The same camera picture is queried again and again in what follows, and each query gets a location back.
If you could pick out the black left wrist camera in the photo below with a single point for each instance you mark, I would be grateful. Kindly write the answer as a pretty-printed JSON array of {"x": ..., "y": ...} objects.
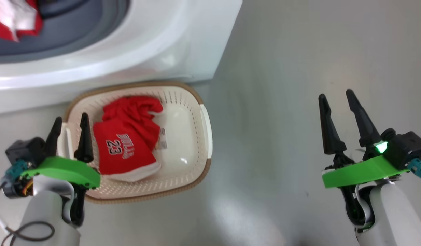
[{"x": 24, "y": 150}]

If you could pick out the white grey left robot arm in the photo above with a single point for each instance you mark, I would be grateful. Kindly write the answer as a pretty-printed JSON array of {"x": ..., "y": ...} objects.
[{"x": 43, "y": 212}]

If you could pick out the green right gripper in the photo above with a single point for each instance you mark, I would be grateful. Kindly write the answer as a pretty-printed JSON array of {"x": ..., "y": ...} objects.
[{"x": 360, "y": 172}]

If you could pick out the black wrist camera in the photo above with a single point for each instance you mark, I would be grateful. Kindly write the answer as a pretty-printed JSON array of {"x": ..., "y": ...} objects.
[
  {"x": 24, "y": 150},
  {"x": 406, "y": 147}
]

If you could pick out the cream perforated laundry basket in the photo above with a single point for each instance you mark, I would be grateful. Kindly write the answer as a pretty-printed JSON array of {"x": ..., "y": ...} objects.
[{"x": 183, "y": 136}]

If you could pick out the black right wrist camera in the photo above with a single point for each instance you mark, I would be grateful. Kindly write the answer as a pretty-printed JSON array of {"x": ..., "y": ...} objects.
[{"x": 406, "y": 147}]

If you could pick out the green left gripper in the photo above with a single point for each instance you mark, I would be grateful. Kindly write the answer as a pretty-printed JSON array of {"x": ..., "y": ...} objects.
[{"x": 67, "y": 171}]

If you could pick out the red number 23 jersey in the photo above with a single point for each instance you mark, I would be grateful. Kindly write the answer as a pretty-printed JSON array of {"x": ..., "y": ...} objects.
[{"x": 128, "y": 157}]

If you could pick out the white front-load washing machine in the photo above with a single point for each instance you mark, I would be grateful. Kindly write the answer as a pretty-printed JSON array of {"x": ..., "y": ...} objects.
[{"x": 145, "y": 41}]

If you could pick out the red and white garment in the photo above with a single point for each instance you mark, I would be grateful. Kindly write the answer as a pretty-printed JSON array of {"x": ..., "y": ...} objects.
[{"x": 5, "y": 20}]

